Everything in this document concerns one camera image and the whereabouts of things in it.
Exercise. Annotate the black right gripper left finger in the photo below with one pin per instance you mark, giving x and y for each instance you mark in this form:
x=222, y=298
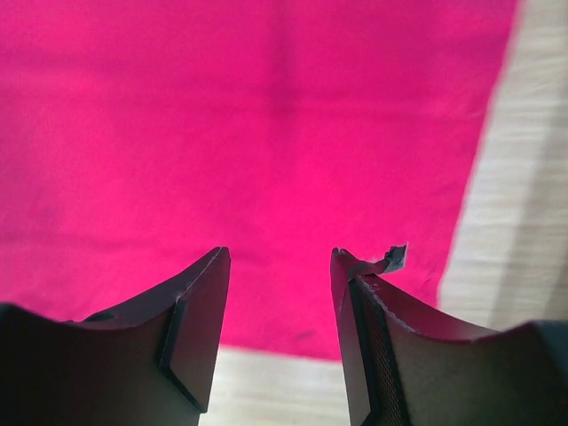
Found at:
x=149, y=360

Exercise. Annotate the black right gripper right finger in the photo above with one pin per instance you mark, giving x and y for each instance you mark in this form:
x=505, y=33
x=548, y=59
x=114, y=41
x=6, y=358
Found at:
x=407, y=363

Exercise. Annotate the pink red t shirt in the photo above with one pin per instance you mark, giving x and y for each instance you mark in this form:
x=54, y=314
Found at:
x=138, y=135

